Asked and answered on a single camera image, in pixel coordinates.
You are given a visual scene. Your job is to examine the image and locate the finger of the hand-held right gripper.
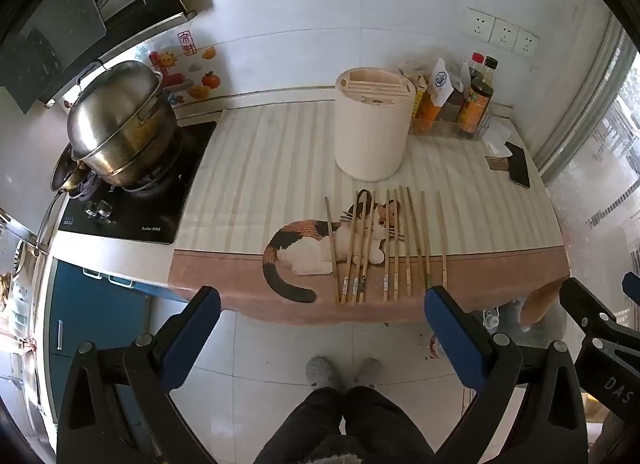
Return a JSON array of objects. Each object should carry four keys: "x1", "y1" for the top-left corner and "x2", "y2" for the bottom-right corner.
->
[
  {"x1": 559, "y1": 276, "x2": 640, "y2": 425},
  {"x1": 621, "y1": 271, "x2": 640, "y2": 306}
]

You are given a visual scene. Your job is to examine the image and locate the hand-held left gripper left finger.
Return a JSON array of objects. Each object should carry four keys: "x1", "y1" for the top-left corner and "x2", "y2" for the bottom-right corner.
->
[{"x1": 57, "y1": 285, "x2": 222, "y2": 464}]

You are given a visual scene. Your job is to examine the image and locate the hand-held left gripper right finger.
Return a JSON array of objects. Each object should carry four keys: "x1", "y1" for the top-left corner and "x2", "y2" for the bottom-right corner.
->
[{"x1": 424, "y1": 285, "x2": 589, "y2": 464}]

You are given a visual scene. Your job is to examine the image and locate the row of wooden chopsticks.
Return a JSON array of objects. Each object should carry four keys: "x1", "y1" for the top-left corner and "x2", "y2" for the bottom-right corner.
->
[{"x1": 324, "y1": 186, "x2": 432, "y2": 306}]

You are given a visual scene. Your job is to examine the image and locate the cream utensil holder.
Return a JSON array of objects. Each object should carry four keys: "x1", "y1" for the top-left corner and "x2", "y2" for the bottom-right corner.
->
[{"x1": 334, "y1": 66, "x2": 417, "y2": 182}]

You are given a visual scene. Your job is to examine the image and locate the grey slipper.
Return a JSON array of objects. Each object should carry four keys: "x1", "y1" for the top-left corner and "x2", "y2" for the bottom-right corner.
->
[
  {"x1": 305, "y1": 356, "x2": 337, "y2": 390},
  {"x1": 352, "y1": 356, "x2": 383, "y2": 389}
]

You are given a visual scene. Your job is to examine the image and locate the blue kitchen cabinet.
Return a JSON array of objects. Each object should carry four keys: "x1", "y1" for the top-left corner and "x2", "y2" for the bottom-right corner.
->
[{"x1": 47, "y1": 259, "x2": 186, "y2": 415}]

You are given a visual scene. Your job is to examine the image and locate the person's dark trousers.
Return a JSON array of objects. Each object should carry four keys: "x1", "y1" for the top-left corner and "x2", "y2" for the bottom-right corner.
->
[{"x1": 255, "y1": 386, "x2": 436, "y2": 464}]

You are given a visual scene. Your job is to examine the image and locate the black gas stove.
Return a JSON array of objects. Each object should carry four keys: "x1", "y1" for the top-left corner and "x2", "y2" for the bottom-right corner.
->
[{"x1": 57, "y1": 119, "x2": 218, "y2": 246}]

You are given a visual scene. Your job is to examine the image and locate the black smartphone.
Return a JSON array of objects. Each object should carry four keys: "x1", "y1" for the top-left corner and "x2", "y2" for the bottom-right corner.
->
[{"x1": 504, "y1": 140, "x2": 532, "y2": 189}]

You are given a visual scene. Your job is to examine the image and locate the white tissue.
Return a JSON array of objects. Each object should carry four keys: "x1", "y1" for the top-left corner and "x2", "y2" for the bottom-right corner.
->
[{"x1": 482, "y1": 119, "x2": 513, "y2": 155}]

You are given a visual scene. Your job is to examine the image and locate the cat print striped tablecloth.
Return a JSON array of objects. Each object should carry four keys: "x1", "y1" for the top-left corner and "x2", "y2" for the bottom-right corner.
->
[{"x1": 169, "y1": 101, "x2": 571, "y2": 327}]

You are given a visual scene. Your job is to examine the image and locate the steel steamer pot with lid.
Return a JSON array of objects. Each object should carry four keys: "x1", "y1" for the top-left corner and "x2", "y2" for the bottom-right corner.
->
[{"x1": 66, "y1": 60, "x2": 178, "y2": 187}]

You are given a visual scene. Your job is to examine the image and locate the orange seasoning packet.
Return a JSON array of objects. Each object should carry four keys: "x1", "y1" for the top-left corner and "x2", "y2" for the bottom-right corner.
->
[{"x1": 412, "y1": 79, "x2": 441, "y2": 132}]

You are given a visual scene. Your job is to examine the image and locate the white seasoning packet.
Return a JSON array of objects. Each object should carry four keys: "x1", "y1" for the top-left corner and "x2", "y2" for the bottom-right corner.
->
[{"x1": 427, "y1": 58, "x2": 458, "y2": 110}]

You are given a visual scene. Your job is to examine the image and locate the red cap sauce bottle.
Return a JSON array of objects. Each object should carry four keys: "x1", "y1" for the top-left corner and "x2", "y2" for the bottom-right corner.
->
[{"x1": 462, "y1": 51, "x2": 485, "y2": 95}]

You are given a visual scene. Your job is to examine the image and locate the clear plastic bag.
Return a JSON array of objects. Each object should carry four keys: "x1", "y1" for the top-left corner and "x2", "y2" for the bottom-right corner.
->
[{"x1": 397, "y1": 46, "x2": 446, "y2": 80}]

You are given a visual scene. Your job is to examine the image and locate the black range hood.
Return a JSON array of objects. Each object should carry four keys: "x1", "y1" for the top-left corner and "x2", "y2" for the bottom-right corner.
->
[{"x1": 0, "y1": 0, "x2": 198, "y2": 115}]

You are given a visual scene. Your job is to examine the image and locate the metal window frame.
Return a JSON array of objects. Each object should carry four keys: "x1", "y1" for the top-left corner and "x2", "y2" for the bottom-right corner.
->
[{"x1": 532, "y1": 14, "x2": 640, "y2": 190}]

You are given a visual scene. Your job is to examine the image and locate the steel pan with long handle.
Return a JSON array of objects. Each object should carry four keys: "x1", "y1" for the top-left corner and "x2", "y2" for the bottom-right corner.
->
[{"x1": 34, "y1": 141, "x2": 101, "y2": 259}]

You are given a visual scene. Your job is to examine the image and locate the colourful fruit wall sticker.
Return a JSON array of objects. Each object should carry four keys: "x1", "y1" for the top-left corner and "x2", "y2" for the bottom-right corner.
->
[{"x1": 135, "y1": 31, "x2": 223, "y2": 107}]

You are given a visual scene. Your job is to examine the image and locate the white wall socket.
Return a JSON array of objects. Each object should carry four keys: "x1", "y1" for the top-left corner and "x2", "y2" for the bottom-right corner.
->
[
  {"x1": 514, "y1": 29, "x2": 540, "y2": 56},
  {"x1": 465, "y1": 6, "x2": 493, "y2": 40},
  {"x1": 490, "y1": 18, "x2": 518, "y2": 49}
]

